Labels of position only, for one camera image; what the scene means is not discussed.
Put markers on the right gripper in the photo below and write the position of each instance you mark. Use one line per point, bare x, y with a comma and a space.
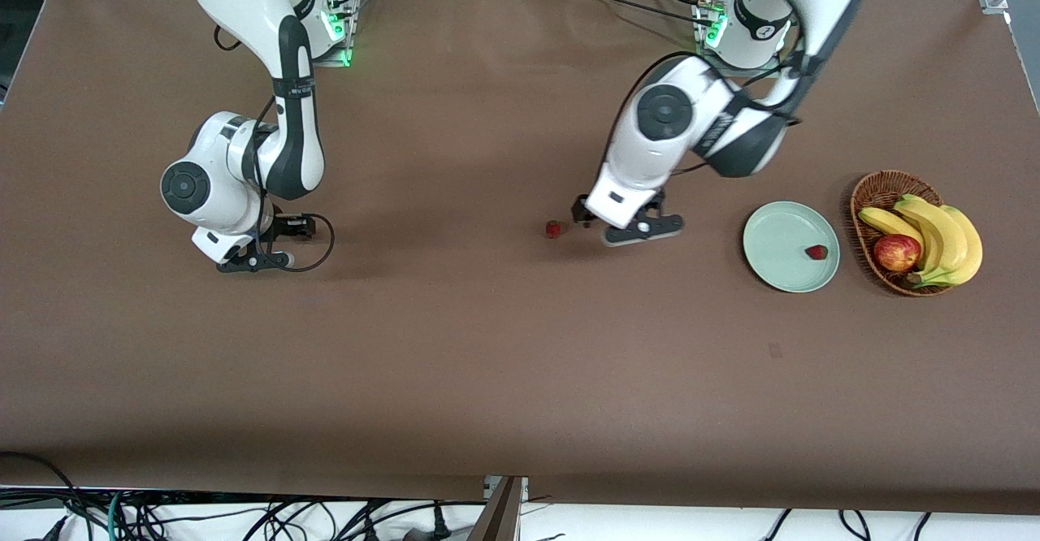
291, 227

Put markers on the yellow banana bunch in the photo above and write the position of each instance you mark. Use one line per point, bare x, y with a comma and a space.
946, 240

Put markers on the brown wicker basket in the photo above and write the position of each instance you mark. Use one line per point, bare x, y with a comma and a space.
873, 192

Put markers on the red strawberry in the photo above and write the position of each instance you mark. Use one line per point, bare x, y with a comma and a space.
816, 252
553, 229

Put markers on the light green round plate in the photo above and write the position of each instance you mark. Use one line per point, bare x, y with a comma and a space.
784, 257

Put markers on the brown wooden post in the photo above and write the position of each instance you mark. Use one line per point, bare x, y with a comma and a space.
500, 517

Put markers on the brown table cover sheet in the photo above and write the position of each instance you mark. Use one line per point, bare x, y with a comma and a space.
520, 362

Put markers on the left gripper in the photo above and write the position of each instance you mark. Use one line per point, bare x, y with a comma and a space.
582, 209

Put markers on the red yellow apple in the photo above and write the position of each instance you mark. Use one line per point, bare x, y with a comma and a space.
896, 253

